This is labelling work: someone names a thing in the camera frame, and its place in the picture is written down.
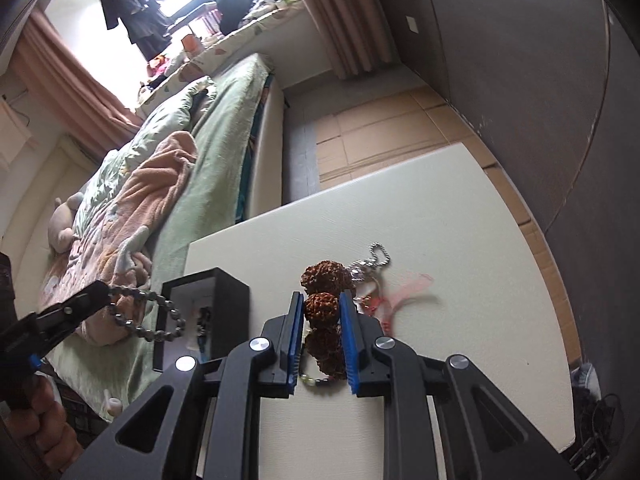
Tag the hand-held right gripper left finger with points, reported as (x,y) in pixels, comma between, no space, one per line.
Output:
(298,340)

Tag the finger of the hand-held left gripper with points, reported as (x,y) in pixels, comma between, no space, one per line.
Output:
(75,307)

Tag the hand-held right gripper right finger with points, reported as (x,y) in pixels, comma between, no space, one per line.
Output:
(347,340)

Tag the black square box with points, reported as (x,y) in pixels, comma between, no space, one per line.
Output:
(230,300)

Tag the pink ribbon charm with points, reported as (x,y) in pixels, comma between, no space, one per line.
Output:
(410,285)

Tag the person's left hand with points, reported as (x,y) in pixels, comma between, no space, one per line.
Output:
(50,425)

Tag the beige plush toy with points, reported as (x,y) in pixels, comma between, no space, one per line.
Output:
(62,225)

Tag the pink fleece blanket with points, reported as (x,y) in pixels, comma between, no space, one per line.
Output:
(150,185)

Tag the beige hanging towel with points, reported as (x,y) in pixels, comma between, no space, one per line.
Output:
(12,130)

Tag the pale green floral quilt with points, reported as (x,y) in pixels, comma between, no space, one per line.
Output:
(150,130)

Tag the green bed sheet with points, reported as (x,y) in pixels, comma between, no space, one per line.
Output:
(220,150)

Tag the cardboard floor sheets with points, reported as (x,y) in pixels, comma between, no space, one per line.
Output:
(375,130)

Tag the pink curtain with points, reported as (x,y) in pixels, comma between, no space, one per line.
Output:
(340,20)
(65,85)

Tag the pink stuffed toy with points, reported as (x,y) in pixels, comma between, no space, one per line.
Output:
(160,66)

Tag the orange paper bag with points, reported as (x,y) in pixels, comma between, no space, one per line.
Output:
(189,44)

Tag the floral window seat cushion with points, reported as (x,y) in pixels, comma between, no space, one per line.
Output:
(235,40)

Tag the hanging dark clothes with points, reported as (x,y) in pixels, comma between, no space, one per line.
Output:
(130,0)

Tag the black bag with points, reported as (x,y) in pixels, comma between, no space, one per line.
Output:
(235,7)

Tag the beige bed frame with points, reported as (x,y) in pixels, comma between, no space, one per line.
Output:
(267,160)

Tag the white wall socket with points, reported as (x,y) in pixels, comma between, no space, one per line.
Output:
(412,24)

